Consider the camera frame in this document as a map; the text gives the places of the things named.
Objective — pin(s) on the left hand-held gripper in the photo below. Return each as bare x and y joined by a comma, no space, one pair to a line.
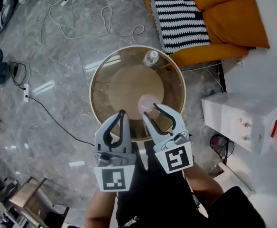
113,178

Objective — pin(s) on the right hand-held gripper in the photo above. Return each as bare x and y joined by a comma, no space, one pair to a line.
176,159

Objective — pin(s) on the small round grey-white object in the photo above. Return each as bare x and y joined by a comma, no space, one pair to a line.
146,102

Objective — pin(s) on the person's right forearm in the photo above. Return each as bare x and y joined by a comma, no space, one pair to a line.
202,189

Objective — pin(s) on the person's left forearm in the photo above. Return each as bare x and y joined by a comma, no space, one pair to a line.
100,210

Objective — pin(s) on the round glass side table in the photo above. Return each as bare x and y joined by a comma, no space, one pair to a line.
129,84

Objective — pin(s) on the white water dispenser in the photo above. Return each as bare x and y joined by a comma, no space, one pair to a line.
235,120

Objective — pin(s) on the person's black clothed body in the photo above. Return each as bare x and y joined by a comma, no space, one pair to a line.
162,198

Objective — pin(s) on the clear labelled plastic bottle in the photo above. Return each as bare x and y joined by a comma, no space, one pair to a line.
150,58

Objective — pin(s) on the orange sofa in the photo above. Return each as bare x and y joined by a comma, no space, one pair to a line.
224,51

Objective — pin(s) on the white power strip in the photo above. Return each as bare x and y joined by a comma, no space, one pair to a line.
26,92
66,0

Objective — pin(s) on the wooden grey chair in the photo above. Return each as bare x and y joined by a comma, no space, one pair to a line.
29,196

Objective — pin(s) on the black white striped blanket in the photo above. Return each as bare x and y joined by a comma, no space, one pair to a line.
178,20

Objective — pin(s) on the white cabinet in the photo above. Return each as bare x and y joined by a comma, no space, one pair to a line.
266,198

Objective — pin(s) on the large orange cushion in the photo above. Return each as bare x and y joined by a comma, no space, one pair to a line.
238,22

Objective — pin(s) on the grey bean bag with clothes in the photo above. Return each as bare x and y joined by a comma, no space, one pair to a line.
1,15

